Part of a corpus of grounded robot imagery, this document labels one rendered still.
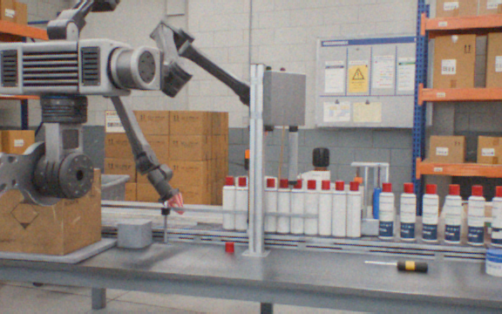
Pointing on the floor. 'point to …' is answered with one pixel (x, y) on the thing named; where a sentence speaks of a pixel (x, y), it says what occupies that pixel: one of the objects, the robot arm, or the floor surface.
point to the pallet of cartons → (173, 153)
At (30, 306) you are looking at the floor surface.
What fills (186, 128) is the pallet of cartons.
